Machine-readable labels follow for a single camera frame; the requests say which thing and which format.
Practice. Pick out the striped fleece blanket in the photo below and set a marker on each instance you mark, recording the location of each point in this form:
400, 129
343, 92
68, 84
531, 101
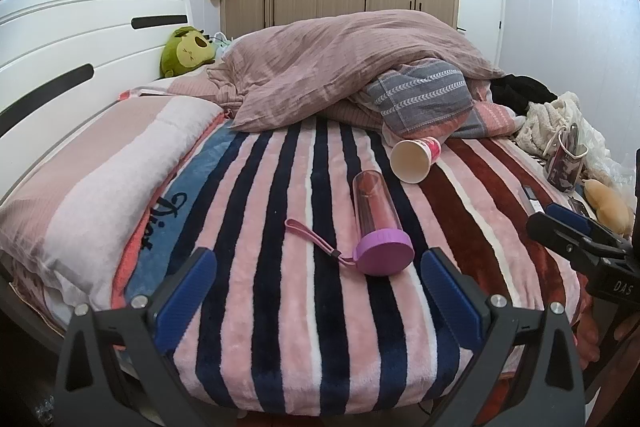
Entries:
325, 267

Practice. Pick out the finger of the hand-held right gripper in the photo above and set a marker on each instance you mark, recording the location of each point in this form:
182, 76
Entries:
570, 217
550, 229

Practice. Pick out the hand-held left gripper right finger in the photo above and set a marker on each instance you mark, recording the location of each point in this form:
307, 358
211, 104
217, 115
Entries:
450, 297

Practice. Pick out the tan plush toy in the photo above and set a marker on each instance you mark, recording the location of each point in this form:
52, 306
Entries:
607, 204

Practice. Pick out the cream fluffy garment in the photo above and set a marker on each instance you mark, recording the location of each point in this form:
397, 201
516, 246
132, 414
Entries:
542, 122

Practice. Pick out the white headboard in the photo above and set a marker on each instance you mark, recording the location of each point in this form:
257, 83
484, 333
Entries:
75, 52

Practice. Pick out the pink and white pillow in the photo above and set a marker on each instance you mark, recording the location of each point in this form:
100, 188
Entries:
85, 187

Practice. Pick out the dark remote control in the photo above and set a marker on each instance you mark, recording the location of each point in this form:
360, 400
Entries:
531, 201

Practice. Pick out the pink striped pillow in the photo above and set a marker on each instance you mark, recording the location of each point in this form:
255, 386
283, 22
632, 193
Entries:
492, 117

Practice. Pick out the green plush toy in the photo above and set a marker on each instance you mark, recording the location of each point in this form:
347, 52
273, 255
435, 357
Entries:
186, 51

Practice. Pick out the clear bag with dark print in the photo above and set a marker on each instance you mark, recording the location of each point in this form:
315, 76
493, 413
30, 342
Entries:
567, 159

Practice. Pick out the blue and coral towel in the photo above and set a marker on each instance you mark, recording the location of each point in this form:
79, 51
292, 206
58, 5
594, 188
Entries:
150, 227

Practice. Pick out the black garment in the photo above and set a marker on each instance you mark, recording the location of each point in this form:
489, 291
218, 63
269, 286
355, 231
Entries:
525, 93

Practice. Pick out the grey patterned blanket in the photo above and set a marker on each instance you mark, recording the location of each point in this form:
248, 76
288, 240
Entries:
422, 94

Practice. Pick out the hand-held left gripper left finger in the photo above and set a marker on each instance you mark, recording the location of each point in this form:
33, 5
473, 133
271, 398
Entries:
184, 302

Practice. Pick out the white paper cup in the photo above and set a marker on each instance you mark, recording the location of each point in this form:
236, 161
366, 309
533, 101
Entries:
414, 158

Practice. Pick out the pink ribbed duvet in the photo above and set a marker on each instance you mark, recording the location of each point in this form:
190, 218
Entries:
340, 62

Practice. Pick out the pink bottle with purple lid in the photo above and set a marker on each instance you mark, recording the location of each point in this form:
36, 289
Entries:
376, 227

